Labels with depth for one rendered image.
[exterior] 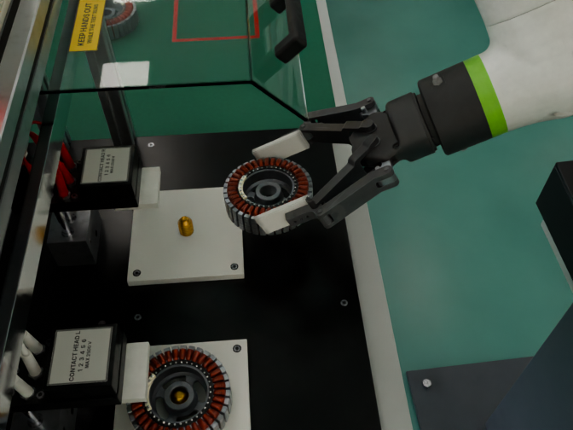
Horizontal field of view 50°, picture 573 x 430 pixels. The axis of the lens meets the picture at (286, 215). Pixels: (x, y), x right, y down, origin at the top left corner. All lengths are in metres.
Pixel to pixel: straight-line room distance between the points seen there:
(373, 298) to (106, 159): 0.38
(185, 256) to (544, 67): 0.48
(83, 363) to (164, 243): 0.27
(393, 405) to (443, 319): 0.95
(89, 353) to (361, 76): 1.83
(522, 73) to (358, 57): 1.73
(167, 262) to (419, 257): 1.09
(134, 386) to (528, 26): 0.53
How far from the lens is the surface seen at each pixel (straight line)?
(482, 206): 1.96
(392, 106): 0.72
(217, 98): 1.08
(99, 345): 0.63
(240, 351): 0.75
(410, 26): 2.58
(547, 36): 0.69
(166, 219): 0.87
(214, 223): 0.86
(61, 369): 0.63
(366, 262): 0.86
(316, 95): 1.08
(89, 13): 0.74
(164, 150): 0.98
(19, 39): 0.63
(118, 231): 0.89
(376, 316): 0.82
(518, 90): 0.70
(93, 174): 0.76
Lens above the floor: 1.46
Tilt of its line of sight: 52 degrees down
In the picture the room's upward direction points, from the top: straight up
